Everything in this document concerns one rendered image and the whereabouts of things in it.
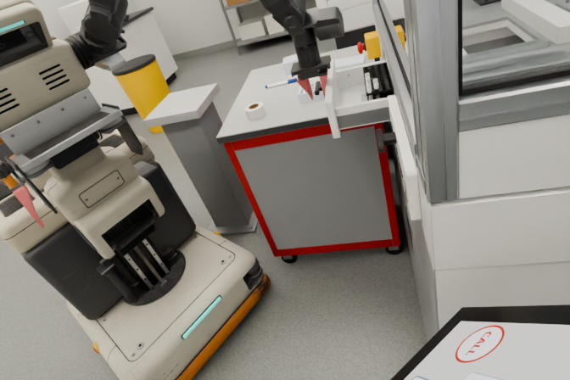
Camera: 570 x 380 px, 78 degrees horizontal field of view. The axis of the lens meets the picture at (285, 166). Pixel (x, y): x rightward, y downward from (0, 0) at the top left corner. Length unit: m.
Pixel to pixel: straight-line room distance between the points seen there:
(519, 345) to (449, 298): 0.41
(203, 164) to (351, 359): 1.07
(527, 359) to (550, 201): 0.32
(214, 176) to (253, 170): 0.52
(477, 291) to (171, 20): 5.59
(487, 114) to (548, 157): 0.10
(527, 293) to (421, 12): 0.49
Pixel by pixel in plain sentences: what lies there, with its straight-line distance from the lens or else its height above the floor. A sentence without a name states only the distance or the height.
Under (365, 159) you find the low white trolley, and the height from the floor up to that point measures 0.56.
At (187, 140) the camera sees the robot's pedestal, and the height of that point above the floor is 0.60.
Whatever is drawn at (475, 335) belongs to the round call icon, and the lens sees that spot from 0.34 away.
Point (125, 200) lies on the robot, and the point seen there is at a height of 0.79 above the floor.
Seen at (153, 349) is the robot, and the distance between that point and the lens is 1.42.
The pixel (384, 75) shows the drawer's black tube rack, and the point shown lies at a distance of 1.01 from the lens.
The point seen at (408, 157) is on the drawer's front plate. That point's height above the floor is 0.93.
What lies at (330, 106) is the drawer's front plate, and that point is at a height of 0.91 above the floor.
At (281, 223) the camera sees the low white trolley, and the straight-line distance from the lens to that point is 1.51.
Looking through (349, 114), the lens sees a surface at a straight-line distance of 0.91.
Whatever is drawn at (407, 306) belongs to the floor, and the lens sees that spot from 1.54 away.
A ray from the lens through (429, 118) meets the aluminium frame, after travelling 0.44.
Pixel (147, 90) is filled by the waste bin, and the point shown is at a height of 0.43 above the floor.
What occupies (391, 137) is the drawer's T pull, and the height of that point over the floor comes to 0.91.
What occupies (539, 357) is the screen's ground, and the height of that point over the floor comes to 1.06.
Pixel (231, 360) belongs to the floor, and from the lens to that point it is 1.59.
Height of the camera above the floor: 1.30
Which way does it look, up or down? 33 degrees down
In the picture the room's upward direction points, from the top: 19 degrees counter-clockwise
